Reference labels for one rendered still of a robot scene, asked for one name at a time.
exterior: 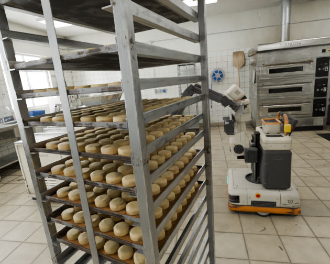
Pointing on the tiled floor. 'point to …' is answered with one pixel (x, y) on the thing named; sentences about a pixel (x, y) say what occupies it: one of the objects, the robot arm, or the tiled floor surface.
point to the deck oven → (292, 80)
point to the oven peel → (238, 61)
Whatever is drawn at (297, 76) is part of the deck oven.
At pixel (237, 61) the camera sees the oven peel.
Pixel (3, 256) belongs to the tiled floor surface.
